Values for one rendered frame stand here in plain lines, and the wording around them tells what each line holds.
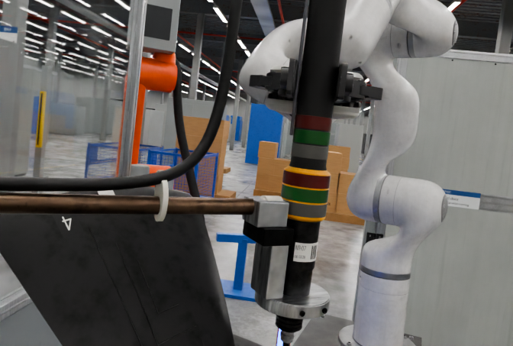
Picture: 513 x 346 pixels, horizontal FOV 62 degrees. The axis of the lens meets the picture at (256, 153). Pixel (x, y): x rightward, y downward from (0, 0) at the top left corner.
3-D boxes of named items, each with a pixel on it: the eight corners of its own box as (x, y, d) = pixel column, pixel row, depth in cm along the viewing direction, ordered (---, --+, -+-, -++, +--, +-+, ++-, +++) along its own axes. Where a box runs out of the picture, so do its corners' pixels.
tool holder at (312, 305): (258, 327, 35) (272, 207, 34) (223, 292, 41) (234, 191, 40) (344, 315, 39) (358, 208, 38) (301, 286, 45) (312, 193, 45)
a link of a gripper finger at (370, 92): (391, 103, 46) (372, 96, 42) (327, 99, 51) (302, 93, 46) (392, 92, 46) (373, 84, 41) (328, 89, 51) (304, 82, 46)
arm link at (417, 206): (369, 261, 115) (378, 172, 114) (443, 279, 105) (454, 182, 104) (353, 270, 104) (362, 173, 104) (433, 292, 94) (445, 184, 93)
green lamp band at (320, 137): (306, 143, 37) (308, 130, 37) (285, 140, 40) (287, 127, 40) (336, 147, 39) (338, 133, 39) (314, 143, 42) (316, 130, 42)
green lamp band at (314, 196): (297, 203, 37) (299, 189, 37) (272, 193, 41) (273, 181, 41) (337, 204, 39) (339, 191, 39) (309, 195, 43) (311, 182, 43)
